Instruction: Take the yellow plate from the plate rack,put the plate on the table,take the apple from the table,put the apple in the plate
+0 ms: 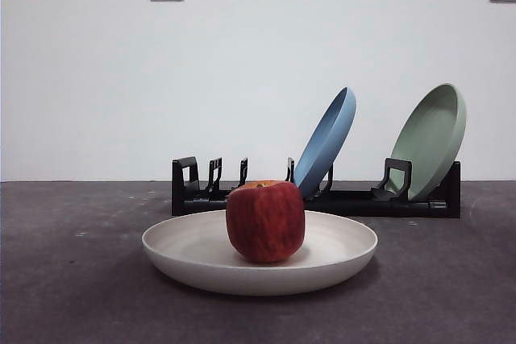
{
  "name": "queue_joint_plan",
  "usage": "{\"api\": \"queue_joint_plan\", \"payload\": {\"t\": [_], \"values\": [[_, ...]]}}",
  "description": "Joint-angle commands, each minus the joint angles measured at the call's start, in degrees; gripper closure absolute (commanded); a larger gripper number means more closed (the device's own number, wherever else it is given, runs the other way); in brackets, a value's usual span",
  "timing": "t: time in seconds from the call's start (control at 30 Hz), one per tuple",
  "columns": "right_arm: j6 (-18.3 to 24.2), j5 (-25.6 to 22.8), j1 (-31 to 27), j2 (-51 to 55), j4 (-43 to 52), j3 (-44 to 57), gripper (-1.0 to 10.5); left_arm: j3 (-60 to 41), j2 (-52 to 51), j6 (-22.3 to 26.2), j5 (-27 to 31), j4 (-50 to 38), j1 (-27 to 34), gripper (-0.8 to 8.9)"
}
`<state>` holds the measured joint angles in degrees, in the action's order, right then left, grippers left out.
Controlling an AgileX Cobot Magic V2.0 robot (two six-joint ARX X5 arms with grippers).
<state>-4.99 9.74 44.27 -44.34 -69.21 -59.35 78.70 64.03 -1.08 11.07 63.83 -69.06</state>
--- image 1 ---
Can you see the cream yellow round plate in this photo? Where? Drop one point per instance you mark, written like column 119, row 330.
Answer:
column 189, row 247

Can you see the red apple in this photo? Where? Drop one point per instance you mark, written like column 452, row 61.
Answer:
column 264, row 223

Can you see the blue round plate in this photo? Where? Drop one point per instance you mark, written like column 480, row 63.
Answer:
column 326, row 142

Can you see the black plate rack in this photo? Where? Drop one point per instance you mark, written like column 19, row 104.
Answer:
column 363, row 209

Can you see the green round plate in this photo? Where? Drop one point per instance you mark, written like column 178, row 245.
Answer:
column 431, row 138

